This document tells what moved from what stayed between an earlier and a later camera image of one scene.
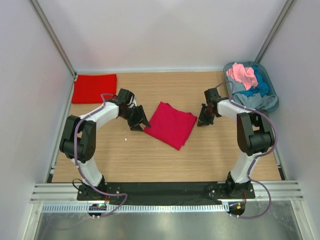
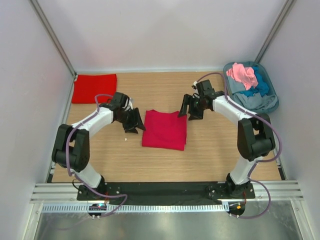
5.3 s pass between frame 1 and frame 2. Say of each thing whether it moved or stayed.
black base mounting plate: stayed
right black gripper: moved
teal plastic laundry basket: stayed
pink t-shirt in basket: stayed
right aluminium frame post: stayed
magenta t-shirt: moved
